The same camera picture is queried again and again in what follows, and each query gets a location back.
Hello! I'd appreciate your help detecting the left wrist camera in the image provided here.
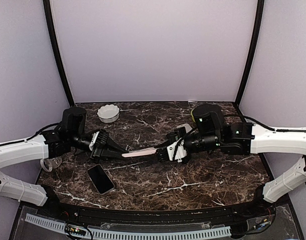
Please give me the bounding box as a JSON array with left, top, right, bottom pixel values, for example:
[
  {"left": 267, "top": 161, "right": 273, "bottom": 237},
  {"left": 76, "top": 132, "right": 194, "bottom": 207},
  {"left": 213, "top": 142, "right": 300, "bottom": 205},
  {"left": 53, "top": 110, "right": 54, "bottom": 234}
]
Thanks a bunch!
[{"left": 89, "top": 130, "right": 109, "bottom": 151}]

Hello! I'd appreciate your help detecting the small circuit board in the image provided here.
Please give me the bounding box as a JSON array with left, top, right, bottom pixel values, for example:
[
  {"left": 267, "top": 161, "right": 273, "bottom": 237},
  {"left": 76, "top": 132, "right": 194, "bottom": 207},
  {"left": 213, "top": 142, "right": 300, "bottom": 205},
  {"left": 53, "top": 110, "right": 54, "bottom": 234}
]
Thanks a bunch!
[{"left": 64, "top": 224, "right": 87, "bottom": 237}]

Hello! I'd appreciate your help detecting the white slotted cable duct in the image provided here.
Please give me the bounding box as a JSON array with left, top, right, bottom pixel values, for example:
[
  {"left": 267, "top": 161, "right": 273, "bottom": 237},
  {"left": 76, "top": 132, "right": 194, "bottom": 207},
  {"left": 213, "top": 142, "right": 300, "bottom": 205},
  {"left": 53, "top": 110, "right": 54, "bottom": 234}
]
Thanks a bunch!
[{"left": 24, "top": 213, "right": 232, "bottom": 240}]

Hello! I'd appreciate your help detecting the left black frame post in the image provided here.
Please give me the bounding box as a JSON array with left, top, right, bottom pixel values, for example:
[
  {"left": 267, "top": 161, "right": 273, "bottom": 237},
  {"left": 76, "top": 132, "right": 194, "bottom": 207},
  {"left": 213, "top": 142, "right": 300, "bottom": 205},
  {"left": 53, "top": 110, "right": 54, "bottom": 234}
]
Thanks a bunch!
[{"left": 42, "top": 0, "right": 75, "bottom": 107}]

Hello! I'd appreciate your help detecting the black front rail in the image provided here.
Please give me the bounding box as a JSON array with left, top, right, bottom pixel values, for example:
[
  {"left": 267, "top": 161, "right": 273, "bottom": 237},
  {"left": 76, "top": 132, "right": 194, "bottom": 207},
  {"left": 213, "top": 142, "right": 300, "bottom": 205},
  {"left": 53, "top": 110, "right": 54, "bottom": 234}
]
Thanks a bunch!
[{"left": 37, "top": 202, "right": 273, "bottom": 226}]

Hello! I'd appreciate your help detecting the white phone case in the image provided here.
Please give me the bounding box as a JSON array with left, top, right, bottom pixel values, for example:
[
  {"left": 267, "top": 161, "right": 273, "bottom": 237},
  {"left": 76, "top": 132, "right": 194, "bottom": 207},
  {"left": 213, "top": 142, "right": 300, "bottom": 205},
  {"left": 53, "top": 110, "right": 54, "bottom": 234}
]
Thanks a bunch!
[{"left": 175, "top": 123, "right": 193, "bottom": 137}]

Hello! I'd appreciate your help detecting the black frame post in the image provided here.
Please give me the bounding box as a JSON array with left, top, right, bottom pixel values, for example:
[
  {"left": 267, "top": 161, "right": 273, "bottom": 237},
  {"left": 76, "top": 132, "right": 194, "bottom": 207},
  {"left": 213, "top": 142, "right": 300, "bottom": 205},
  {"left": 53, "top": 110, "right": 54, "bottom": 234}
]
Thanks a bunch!
[
  {"left": 42, "top": 0, "right": 75, "bottom": 107},
  {"left": 234, "top": 0, "right": 265, "bottom": 108}
]

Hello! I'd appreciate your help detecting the white scalloped bowl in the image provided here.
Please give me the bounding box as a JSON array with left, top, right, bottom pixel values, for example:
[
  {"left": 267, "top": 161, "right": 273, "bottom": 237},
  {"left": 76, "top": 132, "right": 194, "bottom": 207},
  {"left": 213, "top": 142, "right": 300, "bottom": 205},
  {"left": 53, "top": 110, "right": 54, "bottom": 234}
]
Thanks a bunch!
[{"left": 97, "top": 104, "right": 120, "bottom": 124}]

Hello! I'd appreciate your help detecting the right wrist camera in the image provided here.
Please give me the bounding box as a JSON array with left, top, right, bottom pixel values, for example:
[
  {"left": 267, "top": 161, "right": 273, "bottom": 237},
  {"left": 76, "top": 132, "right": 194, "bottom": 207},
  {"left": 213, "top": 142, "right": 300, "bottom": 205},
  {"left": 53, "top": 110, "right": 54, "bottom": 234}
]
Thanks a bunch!
[{"left": 156, "top": 140, "right": 187, "bottom": 162}]

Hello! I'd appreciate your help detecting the right black frame post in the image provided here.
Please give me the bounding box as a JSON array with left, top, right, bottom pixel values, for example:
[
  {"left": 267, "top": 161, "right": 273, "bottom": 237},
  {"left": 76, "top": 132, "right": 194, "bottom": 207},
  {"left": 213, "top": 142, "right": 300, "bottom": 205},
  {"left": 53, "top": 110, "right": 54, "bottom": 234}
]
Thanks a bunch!
[{"left": 234, "top": 0, "right": 265, "bottom": 108}]

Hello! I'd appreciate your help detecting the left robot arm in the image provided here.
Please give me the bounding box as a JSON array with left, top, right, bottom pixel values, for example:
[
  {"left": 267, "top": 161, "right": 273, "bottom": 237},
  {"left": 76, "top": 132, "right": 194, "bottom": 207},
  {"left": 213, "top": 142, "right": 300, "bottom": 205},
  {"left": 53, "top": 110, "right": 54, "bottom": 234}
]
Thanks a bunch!
[{"left": 0, "top": 106, "right": 127, "bottom": 218}]

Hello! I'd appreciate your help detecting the white patterned mug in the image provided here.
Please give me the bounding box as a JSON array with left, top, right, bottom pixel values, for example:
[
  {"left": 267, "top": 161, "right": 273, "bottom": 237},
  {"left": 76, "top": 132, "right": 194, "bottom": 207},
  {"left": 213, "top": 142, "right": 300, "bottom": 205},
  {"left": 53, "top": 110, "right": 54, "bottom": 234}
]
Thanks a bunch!
[{"left": 40, "top": 157, "right": 62, "bottom": 173}]

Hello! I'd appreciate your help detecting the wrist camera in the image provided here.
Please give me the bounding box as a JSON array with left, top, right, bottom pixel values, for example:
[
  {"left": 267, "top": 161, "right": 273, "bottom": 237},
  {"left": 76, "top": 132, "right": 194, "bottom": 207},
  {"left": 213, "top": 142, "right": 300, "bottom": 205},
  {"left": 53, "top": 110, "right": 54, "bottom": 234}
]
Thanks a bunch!
[
  {"left": 156, "top": 140, "right": 187, "bottom": 162},
  {"left": 89, "top": 130, "right": 109, "bottom": 151}
]

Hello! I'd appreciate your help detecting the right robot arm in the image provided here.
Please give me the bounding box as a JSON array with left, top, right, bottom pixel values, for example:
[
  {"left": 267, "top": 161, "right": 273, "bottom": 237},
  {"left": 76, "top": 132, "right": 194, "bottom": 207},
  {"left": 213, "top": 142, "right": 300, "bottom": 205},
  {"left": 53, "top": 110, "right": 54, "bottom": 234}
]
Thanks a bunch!
[{"left": 167, "top": 104, "right": 306, "bottom": 217}]

